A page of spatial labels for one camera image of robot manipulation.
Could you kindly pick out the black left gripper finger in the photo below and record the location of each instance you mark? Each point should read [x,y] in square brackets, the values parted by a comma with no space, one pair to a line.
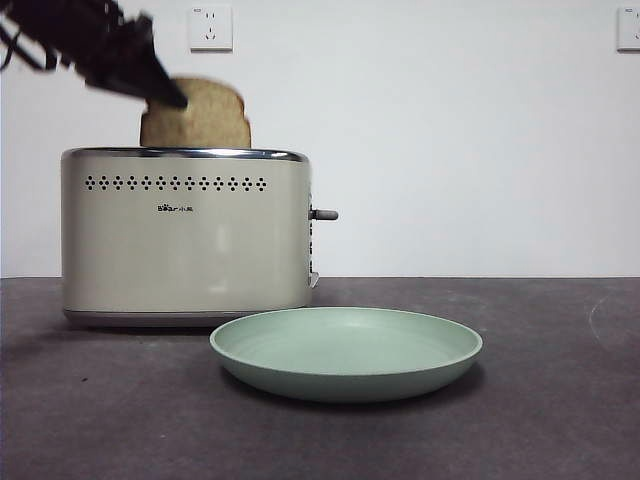
[142,75]

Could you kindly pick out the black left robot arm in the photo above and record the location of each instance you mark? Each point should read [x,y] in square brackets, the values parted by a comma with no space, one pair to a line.
[65,25]

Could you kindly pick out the white wall socket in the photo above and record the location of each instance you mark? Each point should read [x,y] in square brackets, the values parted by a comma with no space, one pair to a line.
[629,30]
[210,30]

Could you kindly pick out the pale green round plate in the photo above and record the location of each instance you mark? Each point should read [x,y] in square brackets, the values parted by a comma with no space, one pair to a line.
[345,360]

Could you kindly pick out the brown toast slice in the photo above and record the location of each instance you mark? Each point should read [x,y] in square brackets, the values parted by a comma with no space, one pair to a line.
[215,120]

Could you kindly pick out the cream two-slot toaster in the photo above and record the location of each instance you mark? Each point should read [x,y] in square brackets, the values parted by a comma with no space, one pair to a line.
[180,250]

